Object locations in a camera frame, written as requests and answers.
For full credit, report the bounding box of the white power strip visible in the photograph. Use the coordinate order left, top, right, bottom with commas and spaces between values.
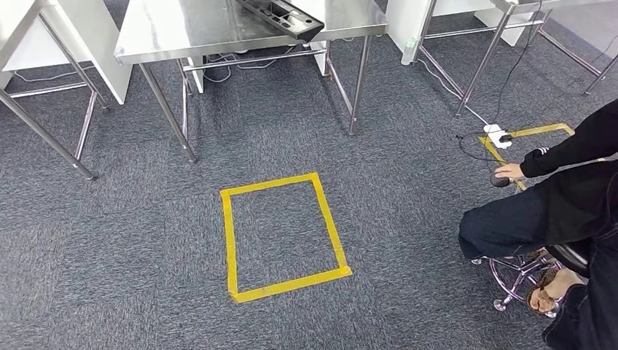
483, 124, 514, 149

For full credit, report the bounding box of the yellow floor tape strip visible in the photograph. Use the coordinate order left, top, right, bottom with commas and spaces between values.
477, 122, 576, 193

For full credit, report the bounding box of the yellow floor tape square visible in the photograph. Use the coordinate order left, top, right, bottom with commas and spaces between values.
219, 172, 353, 305

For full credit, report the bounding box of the white power cable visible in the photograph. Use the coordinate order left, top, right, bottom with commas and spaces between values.
416, 58, 490, 127

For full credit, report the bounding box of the person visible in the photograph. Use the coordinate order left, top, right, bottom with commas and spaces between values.
457, 98, 618, 350

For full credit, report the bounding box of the chrome rolling stool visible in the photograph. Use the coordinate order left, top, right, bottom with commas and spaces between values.
470, 241, 593, 319

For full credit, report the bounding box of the black perforated plastic panel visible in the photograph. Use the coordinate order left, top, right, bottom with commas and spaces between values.
232, 0, 325, 42

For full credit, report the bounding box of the person's hand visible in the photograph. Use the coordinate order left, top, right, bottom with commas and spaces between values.
494, 163, 526, 181

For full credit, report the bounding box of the clear plastic bottle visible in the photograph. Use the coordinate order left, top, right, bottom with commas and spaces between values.
401, 36, 418, 66

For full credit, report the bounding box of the black power cable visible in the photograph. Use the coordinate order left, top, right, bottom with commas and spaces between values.
490, 0, 544, 125

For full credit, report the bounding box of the white panel board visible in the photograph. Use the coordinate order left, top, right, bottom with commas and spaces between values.
385, 0, 547, 66
2, 0, 133, 105

